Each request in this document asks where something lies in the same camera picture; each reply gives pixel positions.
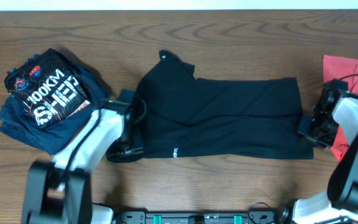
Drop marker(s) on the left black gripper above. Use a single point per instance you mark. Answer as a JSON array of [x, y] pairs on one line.
[[132, 137]]

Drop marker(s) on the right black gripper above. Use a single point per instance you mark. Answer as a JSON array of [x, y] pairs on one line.
[[303, 130]]

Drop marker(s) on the black t-shirt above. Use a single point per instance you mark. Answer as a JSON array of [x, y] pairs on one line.
[[191, 117]]

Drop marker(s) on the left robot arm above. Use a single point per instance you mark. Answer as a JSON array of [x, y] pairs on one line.
[[59, 191]]

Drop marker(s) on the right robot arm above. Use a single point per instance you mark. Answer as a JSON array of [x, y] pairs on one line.
[[339, 202]]

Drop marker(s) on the black printed folded shirt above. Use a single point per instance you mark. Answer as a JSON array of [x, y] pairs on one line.
[[47, 88]]

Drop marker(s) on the navy blue folded shirt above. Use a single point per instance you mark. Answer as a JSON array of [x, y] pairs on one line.
[[19, 126]]

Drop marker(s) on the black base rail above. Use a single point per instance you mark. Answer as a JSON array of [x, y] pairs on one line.
[[140, 217]]

